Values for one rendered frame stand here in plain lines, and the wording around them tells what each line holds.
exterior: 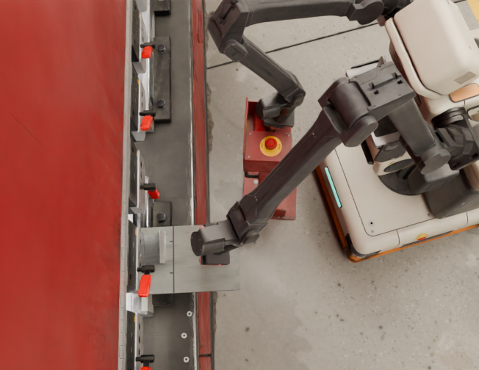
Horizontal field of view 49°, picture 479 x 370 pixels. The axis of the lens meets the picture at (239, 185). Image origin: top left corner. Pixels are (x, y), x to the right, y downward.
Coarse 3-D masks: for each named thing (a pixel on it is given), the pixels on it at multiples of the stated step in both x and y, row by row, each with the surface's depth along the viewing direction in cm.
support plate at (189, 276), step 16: (176, 240) 144; (176, 256) 142; (192, 256) 142; (160, 272) 141; (176, 272) 141; (192, 272) 141; (208, 272) 141; (224, 272) 141; (160, 288) 140; (176, 288) 140; (192, 288) 140; (208, 288) 140; (224, 288) 140
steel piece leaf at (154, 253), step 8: (160, 232) 138; (144, 240) 142; (152, 240) 141; (160, 240) 137; (152, 248) 140; (160, 248) 136; (144, 256) 141; (152, 256) 139; (160, 256) 136; (144, 264) 140; (152, 264) 139
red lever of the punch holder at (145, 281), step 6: (138, 270) 124; (144, 270) 123; (150, 270) 123; (144, 276) 121; (150, 276) 121; (144, 282) 119; (150, 282) 120; (144, 288) 117; (138, 294) 117; (144, 294) 117
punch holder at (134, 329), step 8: (128, 312) 114; (128, 320) 113; (136, 320) 121; (128, 328) 113; (136, 328) 120; (128, 336) 113; (136, 336) 120; (128, 344) 112; (136, 344) 119; (128, 352) 112; (136, 352) 119; (128, 360) 112; (128, 368) 111; (136, 368) 118
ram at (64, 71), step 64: (0, 0) 60; (64, 0) 82; (0, 64) 59; (64, 64) 80; (0, 128) 58; (64, 128) 79; (128, 128) 124; (0, 192) 57; (64, 192) 78; (128, 192) 120; (0, 256) 57; (64, 256) 76; (0, 320) 56; (64, 320) 75
